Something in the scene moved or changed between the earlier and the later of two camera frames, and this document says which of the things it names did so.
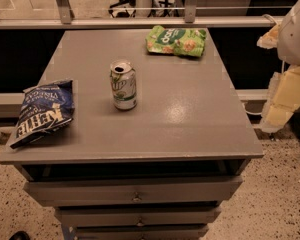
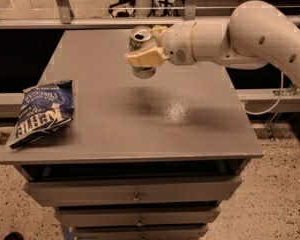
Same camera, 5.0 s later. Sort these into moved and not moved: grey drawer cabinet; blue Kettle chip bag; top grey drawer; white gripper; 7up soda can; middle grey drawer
Moved: white gripper; 7up soda can
Not moved: middle grey drawer; top grey drawer; blue Kettle chip bag; grey drawer cabinet
